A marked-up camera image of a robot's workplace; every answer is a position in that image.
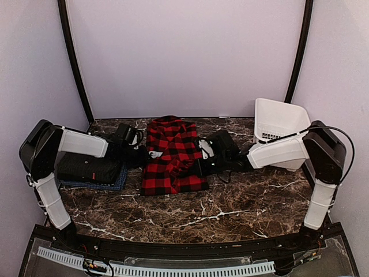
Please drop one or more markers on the red black plaid shirt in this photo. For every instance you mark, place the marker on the red black plaid shirt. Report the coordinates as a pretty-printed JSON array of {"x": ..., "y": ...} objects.
[{"x": 170, "y": 143}]

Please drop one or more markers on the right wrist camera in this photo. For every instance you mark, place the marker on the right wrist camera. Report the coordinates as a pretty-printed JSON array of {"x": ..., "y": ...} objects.
[{"x": 218, "y": 143}]

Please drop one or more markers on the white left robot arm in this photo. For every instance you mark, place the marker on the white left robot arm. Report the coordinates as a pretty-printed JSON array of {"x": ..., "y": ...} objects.
[{"x": 54, "y": 153}]

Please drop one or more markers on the white slotted cable duct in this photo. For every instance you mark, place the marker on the white slotted cable duct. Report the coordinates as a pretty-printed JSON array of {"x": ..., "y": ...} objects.
[{"x": 158, "y": 267}]

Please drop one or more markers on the black corner frame post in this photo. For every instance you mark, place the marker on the black corner frame post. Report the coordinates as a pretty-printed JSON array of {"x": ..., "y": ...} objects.
[
  {"x": 66, "y": 29},
  {"x": 308, "y": 7}
]

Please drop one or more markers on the black front rail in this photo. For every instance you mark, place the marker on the black front rail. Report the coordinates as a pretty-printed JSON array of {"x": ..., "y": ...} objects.
[{"x": 283, "y": 247}]

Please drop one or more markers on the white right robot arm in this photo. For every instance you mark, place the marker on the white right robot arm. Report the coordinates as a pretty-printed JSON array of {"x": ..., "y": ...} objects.
[{"x": 317, "y": 143}]

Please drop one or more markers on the black corner frame post left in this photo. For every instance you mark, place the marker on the black corner frame post left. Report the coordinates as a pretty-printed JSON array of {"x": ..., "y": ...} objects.
[{"x": 66, "y": 29}]

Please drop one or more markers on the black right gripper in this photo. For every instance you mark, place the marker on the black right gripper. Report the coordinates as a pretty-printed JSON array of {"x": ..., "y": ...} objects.
[{"x": 203, "y": 171}]

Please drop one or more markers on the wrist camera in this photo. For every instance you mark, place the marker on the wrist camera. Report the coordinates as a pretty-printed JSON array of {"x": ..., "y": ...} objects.
[
  {"x": 218, "y": 143},
  {"x": 127, "y": 135}
]

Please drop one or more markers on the black pinstripe shirt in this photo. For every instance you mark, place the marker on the black pinstripe shirt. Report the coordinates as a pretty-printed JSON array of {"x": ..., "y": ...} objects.
[{"x": 84, "y": 168}]

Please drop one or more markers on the blue checked shirt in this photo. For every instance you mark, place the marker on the blue checked shirt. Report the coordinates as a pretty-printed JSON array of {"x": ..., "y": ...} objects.
[{"x": 118, "y": 185}]

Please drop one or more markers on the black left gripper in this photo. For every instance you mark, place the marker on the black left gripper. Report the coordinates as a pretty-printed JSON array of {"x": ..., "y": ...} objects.
[{"x": 143, "y": 159}]

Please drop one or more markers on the white plastic basket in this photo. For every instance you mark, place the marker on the white plastic basket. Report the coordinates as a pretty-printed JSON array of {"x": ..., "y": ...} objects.
[{"x": 277, "y": 134}]

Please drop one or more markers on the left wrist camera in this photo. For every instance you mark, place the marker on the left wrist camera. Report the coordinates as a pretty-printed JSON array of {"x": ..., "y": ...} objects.
[{"x": 127, "y": 135}]

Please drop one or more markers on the black corner frame post right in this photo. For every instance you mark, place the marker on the black corner frame post right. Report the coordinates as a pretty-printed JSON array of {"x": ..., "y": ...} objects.
[{"x": 308, "y": 7}]

